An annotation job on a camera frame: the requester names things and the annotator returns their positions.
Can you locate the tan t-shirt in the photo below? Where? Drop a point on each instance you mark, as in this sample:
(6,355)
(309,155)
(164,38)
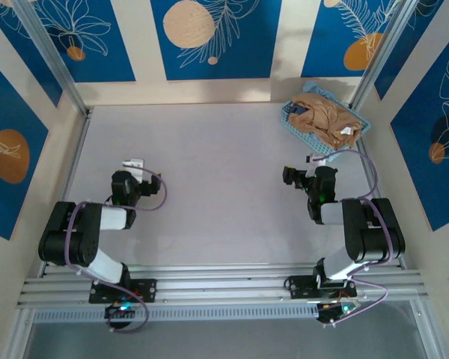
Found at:
(322,119)

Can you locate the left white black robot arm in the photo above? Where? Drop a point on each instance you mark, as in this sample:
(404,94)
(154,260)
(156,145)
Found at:
(69,239)

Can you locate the light blue plastic basket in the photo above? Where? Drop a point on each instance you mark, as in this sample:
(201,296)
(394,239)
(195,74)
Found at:
(307,136)

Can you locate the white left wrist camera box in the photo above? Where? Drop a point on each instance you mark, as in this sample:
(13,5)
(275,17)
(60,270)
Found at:
(134,163)

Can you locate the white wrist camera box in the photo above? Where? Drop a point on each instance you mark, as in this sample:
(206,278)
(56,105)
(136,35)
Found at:
(317,158)
(134,163)

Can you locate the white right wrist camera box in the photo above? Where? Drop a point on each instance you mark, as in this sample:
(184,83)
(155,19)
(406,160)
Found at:
(317,158)

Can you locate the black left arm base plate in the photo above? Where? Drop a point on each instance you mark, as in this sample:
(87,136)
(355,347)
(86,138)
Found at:
(149,289)

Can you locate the blue floral wall panel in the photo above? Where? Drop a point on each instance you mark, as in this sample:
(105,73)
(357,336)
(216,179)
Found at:
(243,56)
(426,179)
(108,56)
(7,112)
(325,45)

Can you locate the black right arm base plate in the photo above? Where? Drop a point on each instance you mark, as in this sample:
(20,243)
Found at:
(301,286)

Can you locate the aluminium mounting rail beam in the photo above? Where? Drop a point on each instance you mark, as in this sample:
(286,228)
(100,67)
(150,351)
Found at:
(224,282)

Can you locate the aluminium frame post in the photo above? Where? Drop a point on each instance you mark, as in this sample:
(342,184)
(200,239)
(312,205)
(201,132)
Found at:
(381,52)
(52,56)

